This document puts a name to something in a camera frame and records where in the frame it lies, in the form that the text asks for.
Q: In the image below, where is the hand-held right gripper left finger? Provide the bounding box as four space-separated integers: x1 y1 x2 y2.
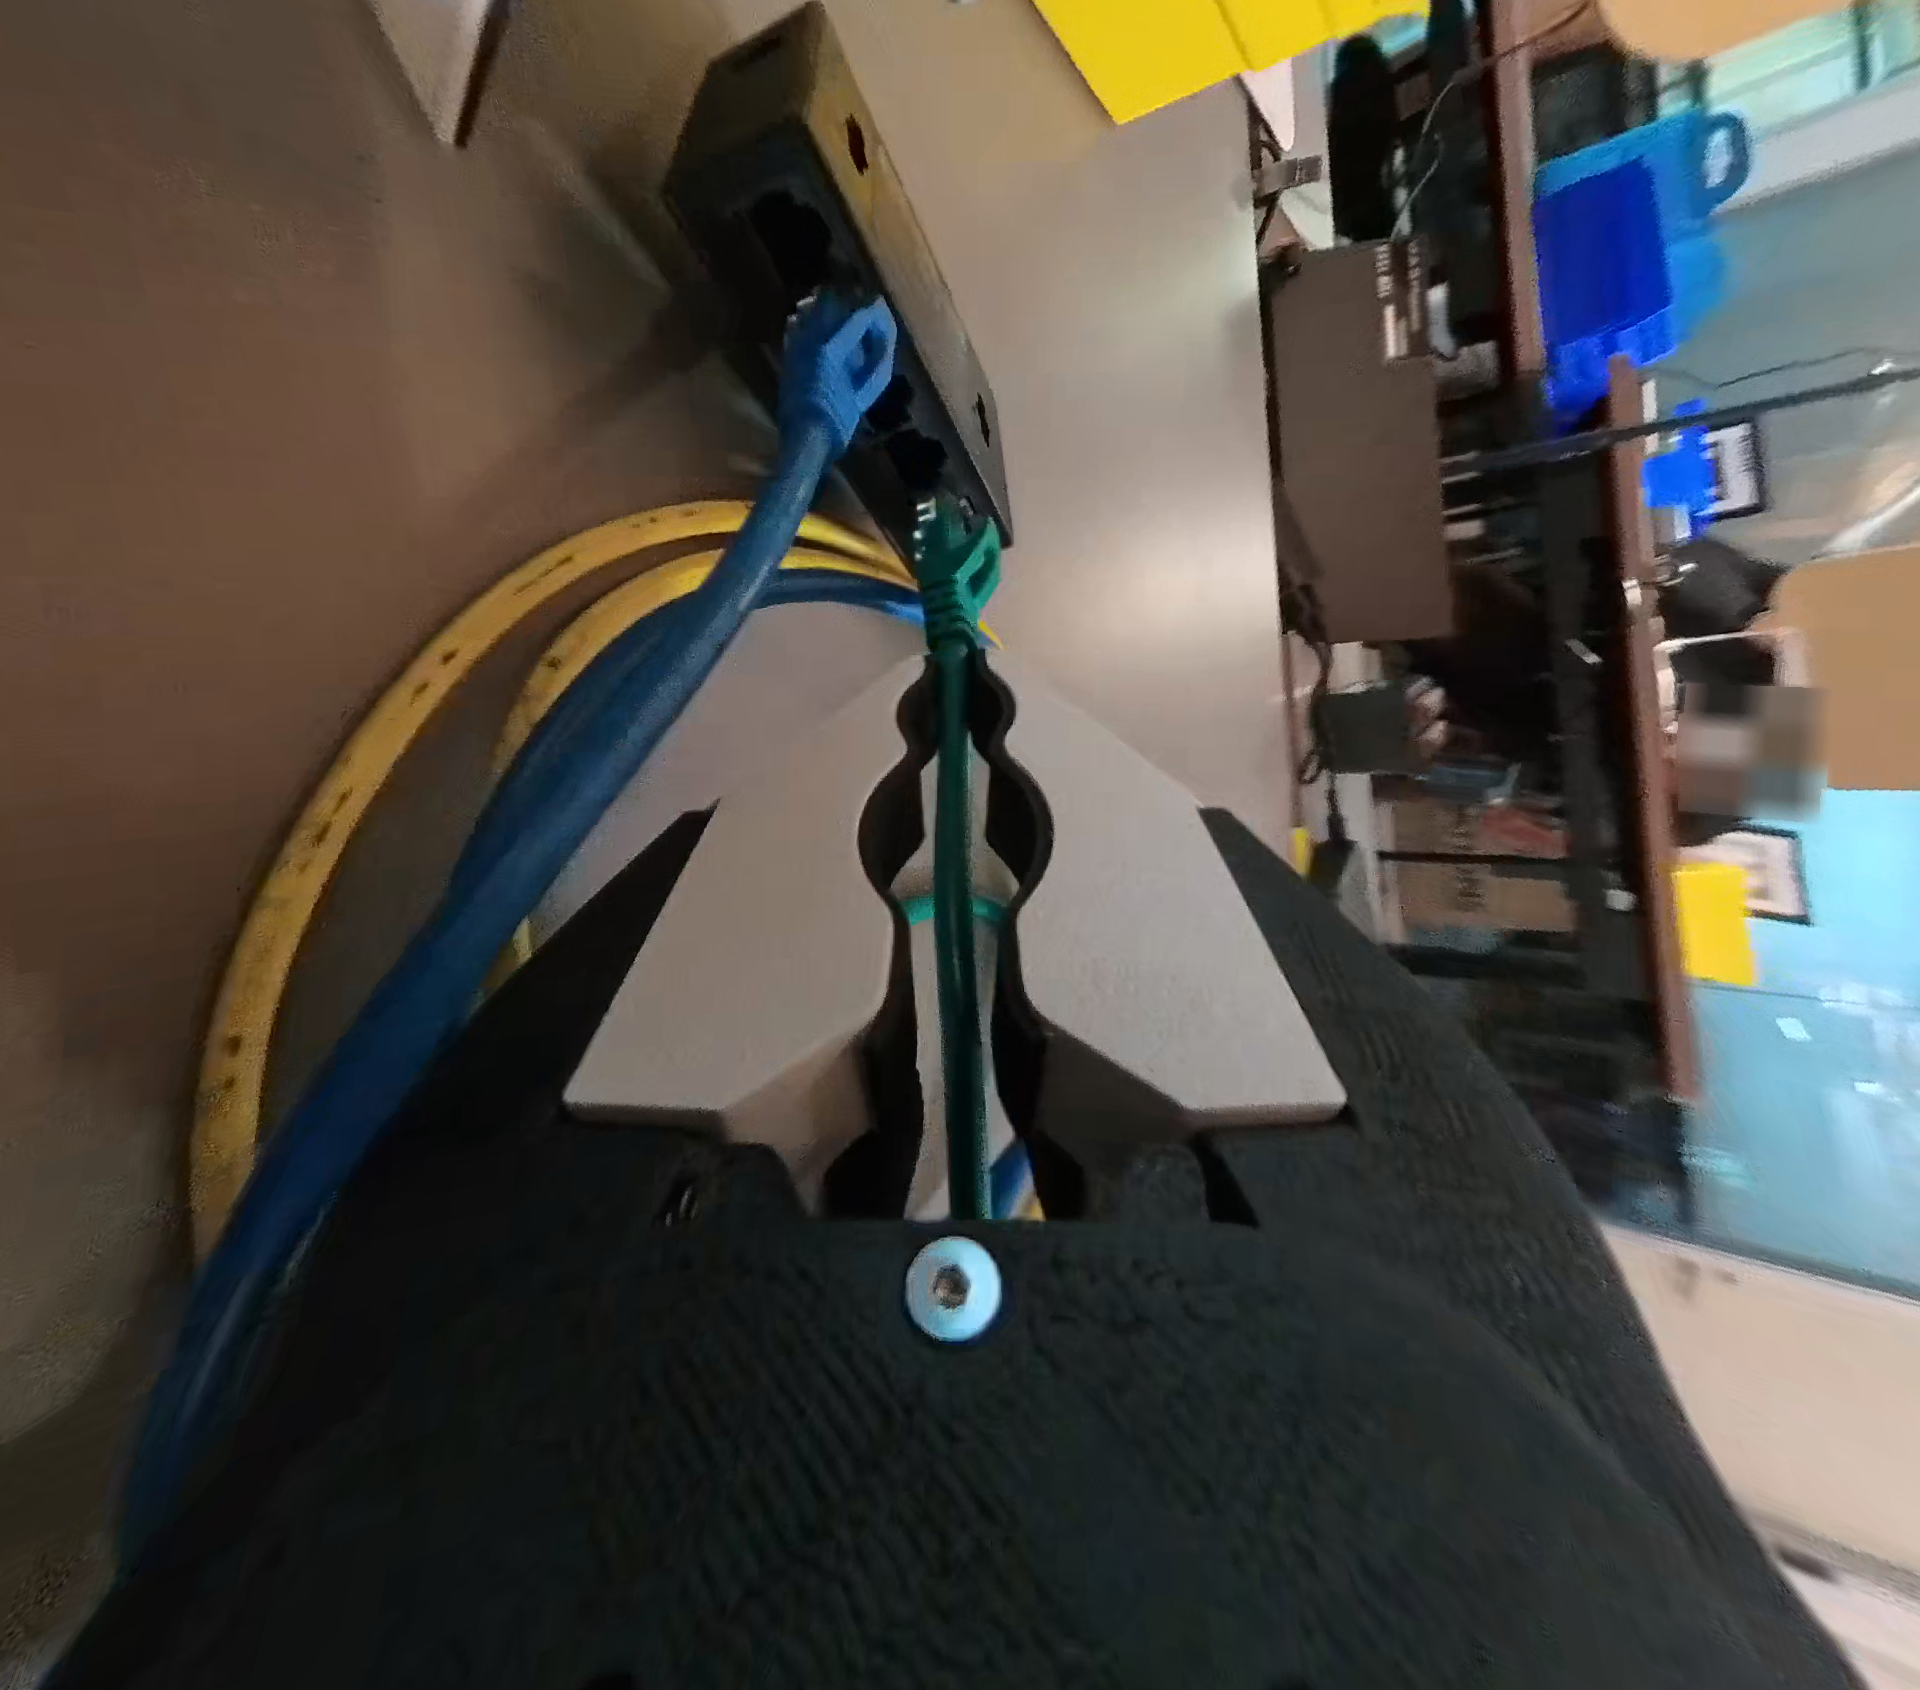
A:
561 654 935 1217

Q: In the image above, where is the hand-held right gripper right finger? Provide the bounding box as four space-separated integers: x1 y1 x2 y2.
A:
973 654 1350 1191

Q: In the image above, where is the green ethernet cable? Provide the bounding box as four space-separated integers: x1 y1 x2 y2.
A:
891 486 1026 1224

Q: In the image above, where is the blue ethernet cable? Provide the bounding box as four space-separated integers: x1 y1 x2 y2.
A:
115 286 1040 1564

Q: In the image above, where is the black ethernet switch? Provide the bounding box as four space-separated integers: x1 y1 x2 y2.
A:
659 2 1018 557

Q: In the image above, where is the yellow ethernet cable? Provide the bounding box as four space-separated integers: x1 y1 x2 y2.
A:
186 496 999 1258

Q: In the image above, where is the black battery charger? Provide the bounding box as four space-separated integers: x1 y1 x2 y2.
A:
1312 677 1450 778

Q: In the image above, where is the cardboard box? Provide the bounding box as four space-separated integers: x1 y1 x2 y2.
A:
1380 791 1577 942

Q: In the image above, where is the brown wooden desk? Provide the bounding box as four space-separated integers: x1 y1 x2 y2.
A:
1481 0 1550 351
1603 354 1704 1100

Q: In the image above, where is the grey equipment case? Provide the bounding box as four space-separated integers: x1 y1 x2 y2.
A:
1266 239 1457 643

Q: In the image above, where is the small yellow bin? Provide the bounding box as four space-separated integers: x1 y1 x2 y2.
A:
1672 862 1758 989

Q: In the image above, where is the framed tag sign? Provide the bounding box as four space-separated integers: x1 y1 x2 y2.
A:
1724 827 1810 925
1694 414 1769 519

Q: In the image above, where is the blue plastic bins stack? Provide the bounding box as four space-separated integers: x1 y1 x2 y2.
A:
1530 112 1754 418

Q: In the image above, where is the small wooden screen board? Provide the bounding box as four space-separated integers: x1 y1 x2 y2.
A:
1769 550 1920 792

